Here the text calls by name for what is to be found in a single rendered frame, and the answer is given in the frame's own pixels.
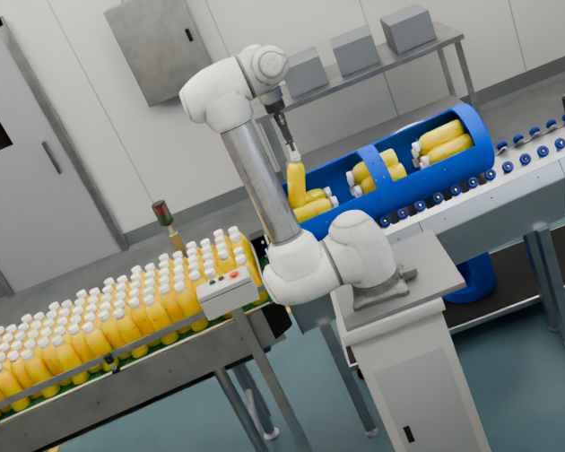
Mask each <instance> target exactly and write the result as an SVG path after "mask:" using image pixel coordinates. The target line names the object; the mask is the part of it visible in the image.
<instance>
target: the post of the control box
mask: <svg viewBox="0 0 565 452"><path fill-rule="evenodd" d="M230 313H231V314H232V316H233V318H234V320H235V322H236V324H237V326H238V328H239V331H240V332H241V333H242V335H243V337H244V339H245V341H246V343H247V345H248V348H249V350H250V351H251V353H252V355H253V357H254V359H255V361H256V364H257V366H258V367H259V369H260V371H261V373H262V375H263V377H264V379H265V382H266V384H267V385H268V387H269V389H270V390H271V392H272V394H273V396H274V399H275V401H276V403H277V404H278V406H279V408H280V410H281V412H282V415H283V417H284V419H285V420H286V422H287V424H288V426H289V428H290V430H291V433H292V435H293V437H294V438H295V440H296V442H297V444H298V446H299V448H300V450H301V452H314V451H313V449H312V447H311V446H310V444H309V441H308V439H307V437H306V435H305V433H304V431H303V429H302V428H301V426H300V423H299V421H298V419H297V417H296V415H295V413H294V411H293V410H292V408H291V405H290V403H289V401H288V399H287V397H286V395H285V393H284V392H283V389H282V387H281V385H280V383H279V381H278V379H277V377H276V376H275V374H274V371H273V369H272V367H271V365H270V363H269V361H268V359H267V358H266V356H265V353H264V351H263V349H262V347H261V345H260V343H259V341H258V340H257V338H256V335H255V333H254V331H253V329H252V327H251V325H250V324H249V322H248V319H247V317H246V315H245V313H244V311H243V309H242V307H240V308H238V309H235V310H232V311H231V312H230Z"/></svg>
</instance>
